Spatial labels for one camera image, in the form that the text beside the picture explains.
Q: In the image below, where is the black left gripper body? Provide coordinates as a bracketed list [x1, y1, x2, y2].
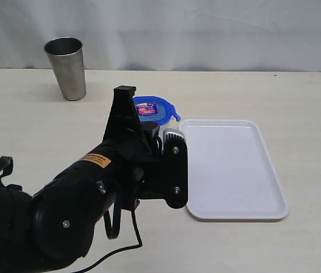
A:
[102, 85, 188, 210]

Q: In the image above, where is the white rectangular tray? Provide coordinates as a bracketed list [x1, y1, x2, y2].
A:
[179, 119, 289, 221]

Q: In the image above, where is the stainless steel cup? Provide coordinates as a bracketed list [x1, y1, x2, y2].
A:
[44, 37, 87, 101]

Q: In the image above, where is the blue plastic lid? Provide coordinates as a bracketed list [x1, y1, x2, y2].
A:
[133, 96, 181, 126]

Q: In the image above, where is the clear plastic tall container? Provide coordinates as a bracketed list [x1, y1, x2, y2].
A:
[159, 118, 175, 135]

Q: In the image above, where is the white backdrop curtain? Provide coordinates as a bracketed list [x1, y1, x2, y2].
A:
[0, 1, 321, 72]

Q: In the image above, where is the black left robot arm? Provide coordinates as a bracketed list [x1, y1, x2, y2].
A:
[0, 85, 188, 272]

